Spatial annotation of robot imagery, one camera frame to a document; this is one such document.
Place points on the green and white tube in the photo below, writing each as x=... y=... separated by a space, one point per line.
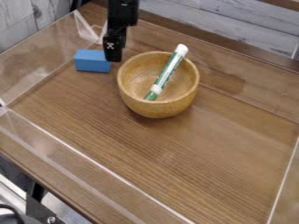
x=166 y=74

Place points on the light wooden bowl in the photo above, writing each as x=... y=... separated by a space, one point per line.
x=135 y=78

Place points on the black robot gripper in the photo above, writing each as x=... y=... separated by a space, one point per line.
x=122 y=15

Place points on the black metal table leg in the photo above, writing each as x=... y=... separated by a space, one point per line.
x=36 y=209

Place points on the blue rectangular block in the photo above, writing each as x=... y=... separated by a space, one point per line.
x=91 y=61

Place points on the clear acrylic tray wall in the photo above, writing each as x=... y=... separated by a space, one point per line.
x=216 y=165

